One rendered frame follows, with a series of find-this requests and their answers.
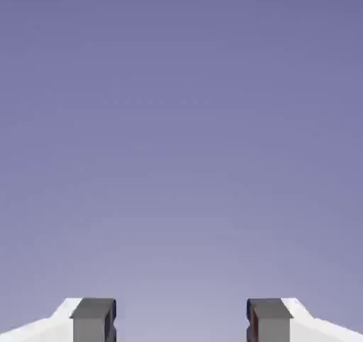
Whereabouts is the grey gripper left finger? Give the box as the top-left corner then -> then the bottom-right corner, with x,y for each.
0,297 -> 118,342

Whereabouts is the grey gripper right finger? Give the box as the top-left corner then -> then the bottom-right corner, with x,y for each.
245,297 -> 363,342

